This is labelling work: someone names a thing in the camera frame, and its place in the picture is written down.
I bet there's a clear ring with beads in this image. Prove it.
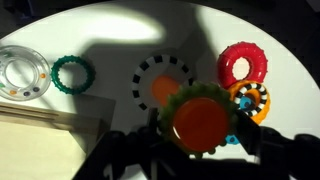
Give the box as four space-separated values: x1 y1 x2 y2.
0 45 52 102

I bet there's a black white striped pole base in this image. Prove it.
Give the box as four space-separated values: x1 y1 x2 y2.
131 54 193 110

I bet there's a light wooden tray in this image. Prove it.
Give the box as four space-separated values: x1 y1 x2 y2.
0 103 108 180

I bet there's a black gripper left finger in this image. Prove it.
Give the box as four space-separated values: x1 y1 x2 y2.
148 108 159 131

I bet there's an orange ring with striped centre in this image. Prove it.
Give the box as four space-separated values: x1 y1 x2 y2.
228 80 271 125

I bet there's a red plastic ring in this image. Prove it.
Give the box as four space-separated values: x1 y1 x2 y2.
217 41 269 90

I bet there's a blue plastic ring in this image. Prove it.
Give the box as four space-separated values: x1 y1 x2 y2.
225 96 254 146

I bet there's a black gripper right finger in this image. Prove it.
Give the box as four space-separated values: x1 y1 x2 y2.
236 113 261 164

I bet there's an orange pole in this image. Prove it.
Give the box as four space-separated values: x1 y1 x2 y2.
152 76 232 153

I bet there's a yellow-green bumpy ring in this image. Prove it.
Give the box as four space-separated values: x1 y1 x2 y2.
157 80 239 160

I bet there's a dark green bumpy ring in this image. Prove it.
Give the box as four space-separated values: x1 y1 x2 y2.
50 55 97 95

